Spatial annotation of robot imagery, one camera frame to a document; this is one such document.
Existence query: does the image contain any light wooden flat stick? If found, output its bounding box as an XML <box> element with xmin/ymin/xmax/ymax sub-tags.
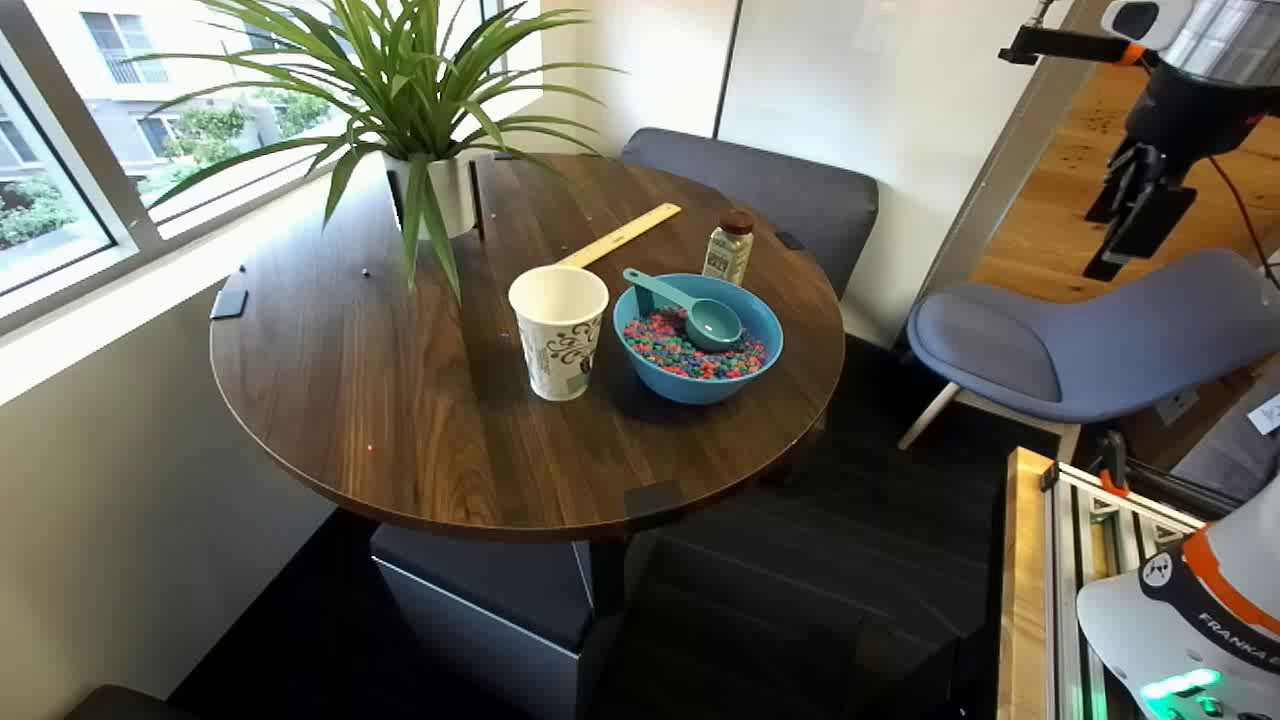
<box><xmin>550</xmin><ymin>199</ymin><xmax>684</xmax><ymax>276</ymax></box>

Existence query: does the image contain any blue plastic bowl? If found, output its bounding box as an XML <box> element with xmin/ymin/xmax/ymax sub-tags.
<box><xmin>607</xmin><ymin>267</ymin><xmax>788</xmax><ymax>406</ymax></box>

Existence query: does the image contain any grey metal door frame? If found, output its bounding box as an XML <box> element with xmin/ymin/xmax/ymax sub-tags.
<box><xmin>917</xmin><ymin>0</ymin><xmax>1110</xmax><ymax>300</ymax></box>

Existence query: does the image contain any black table edge clip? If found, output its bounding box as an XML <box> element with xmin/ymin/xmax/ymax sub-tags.
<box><xmin>208</xmin><ymin>271</ymin><xmax>250</xmax><ymax>323</ymax></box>

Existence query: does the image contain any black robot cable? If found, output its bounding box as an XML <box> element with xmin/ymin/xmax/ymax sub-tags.
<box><xmin>1200</xmin><ymin>152</ymin><xmax>1280</xmax><ymax>291</ymax></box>

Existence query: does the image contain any grey upholstered chair back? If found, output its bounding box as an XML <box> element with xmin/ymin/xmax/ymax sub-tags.
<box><xmin>616</xmin><ymin>123</ymin><xmax>884</xmax><ymax>300</ymax></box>

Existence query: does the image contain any spice jar with brown lid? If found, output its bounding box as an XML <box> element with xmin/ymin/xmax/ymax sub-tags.
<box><xmin>700</xmin><ymin>212</ymin><xmax>760</xmax><ymax>291</ymax></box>

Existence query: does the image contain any teal plastic measuring scoop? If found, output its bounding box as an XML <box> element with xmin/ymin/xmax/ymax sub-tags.
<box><xmin>619</xmin><ymin>265</ymin><xmax>752</xmax><ymax>355</ymax></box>

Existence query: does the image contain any grey fabric cube stool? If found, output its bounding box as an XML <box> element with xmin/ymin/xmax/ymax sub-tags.
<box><xmin>369</xmin><ymin>516</ymin><xmax>632</xmax><ymax>720</ymax></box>

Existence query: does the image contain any green spiky potted plant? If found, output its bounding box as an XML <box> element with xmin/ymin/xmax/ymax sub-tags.
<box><xmin>125</xmin><ymin>0</ymin><xmax>616</xmax><ymax>297</ymax></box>

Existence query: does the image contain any blue shell lounge chair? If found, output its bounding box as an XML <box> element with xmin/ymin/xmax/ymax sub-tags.
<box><xmin>890</xmin><ymin>248</ymin><xmax>1280</xmax><ymax>463</ymax></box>

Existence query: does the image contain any aluminium robot mounting stand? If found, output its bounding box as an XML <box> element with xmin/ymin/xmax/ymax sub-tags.
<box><xmin>997</xmin><ymin>445</ymin><xmax>1213</xmax><ymax>720</ymax></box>

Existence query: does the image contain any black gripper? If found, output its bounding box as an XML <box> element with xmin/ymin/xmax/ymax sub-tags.
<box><xmin>1081</xmin><ymin>60</ymin><xmax>1273</xmax><ymax>284</ymax></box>

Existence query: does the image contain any white square plant pot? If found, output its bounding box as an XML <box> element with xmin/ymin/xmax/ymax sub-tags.
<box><xmin>378</xmin><ymin>147</ymin><xmax>486</xmax><ymax>243</ymax></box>

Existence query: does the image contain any white printed paper cup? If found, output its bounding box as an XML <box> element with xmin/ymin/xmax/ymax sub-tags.
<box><xmin>502</xmin><ymin>261</ymin><xmax>611</xmax><ymax>406</ymax></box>

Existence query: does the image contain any colourful candy beads pile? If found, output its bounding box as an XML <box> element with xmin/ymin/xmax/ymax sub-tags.
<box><xmin>619</xmin><ymin>307</ymin><xmax>773</xmax><ymax>382</ymax></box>

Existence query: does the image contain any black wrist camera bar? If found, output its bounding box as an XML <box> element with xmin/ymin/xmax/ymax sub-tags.
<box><xmin>997</xmin><ymin>20</ymin><xmax>1150</xmax><ymax>72</ymax></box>

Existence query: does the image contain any grey window frame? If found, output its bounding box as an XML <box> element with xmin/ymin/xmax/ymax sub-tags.
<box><xmin>0</xmin><ymin>0</ymin><xmax>550</xmax><ymax>337</ymax></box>

